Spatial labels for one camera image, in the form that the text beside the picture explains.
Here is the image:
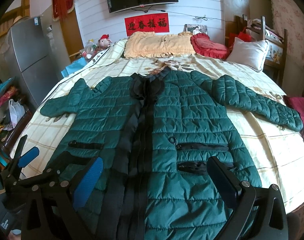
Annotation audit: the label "green quilted down jacket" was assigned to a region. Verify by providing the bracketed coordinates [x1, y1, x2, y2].
[40, 68, 303, 239]

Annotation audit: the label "white plastic bag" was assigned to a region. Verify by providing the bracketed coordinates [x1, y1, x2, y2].
[8, 99, 25, 128]

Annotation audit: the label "floral cream bed quilt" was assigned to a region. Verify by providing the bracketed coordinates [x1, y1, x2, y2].
[23, 39, 304, 212]

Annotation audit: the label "blue box beside bed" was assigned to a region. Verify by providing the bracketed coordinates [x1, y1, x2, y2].
[61, 57, 87, 77]

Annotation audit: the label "grey refrigerator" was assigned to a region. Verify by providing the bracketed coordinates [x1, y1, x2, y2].
[4, 16, 59, 109]

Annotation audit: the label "pink plush toy red hat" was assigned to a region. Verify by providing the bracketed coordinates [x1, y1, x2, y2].
[98, 34, 112, 50]

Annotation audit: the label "wooden chair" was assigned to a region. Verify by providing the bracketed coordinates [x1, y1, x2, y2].
[235, 15, 288, 87]

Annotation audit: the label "yellow ruffled pillow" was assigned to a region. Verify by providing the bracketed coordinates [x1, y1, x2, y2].
[124, 31, 196, 58]

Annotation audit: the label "white square pillow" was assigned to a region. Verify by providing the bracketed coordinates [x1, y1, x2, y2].
[226, 37, 269, 72]

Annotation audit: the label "red heart-shaped cushion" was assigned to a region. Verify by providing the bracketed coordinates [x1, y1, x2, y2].
[190, 33, 230, 60]

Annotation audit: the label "red calligraphy banner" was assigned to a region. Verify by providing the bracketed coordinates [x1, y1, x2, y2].
[124, 12, 169, 36]

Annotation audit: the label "framed photo on headboard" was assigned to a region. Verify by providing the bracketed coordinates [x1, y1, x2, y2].
[183, 24, 208, 35]

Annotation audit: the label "floral pink curtain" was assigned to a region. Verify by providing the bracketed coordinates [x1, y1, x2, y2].
[271, 0, 304, 67]

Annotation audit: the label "scissors hanging on wall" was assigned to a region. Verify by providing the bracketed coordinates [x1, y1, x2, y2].
[194, 15, 208, 21]

